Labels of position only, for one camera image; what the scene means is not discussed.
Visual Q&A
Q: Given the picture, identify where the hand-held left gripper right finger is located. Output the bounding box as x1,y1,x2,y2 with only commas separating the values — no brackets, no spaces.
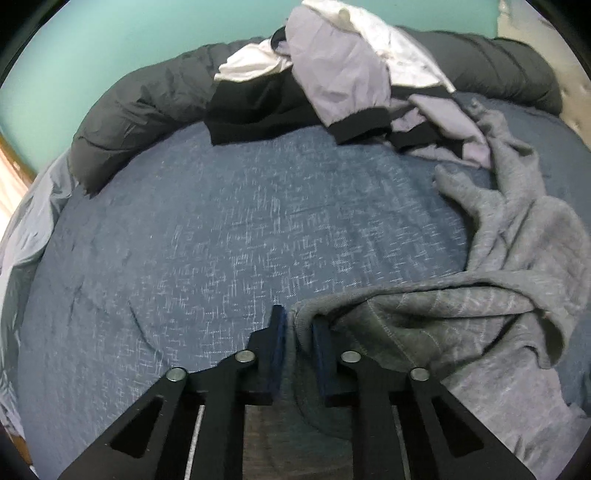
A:
310,318,539,480

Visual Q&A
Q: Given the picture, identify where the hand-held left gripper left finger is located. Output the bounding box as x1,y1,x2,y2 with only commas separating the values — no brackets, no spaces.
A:
58,305,287,480

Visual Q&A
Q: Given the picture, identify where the grey knit sweater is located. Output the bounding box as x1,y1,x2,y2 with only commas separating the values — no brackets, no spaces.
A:
293,99,591,444

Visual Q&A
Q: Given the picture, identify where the blue woven bed blanket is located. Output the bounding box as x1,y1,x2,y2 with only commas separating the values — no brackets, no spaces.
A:
18,90,591,480

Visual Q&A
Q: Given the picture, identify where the black garment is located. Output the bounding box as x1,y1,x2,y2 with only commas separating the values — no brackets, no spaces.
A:
205,69,333,146

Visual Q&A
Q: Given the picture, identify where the dark grey rolled duvet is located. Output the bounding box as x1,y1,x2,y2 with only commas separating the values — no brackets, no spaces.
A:
69,30,564,195

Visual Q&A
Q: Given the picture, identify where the lavender jacket with black cuffs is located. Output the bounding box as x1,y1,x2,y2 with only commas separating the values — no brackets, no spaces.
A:
272,4,492,169

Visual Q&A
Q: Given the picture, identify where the pale window curtain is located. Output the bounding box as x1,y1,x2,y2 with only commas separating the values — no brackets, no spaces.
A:
0,138,38,236

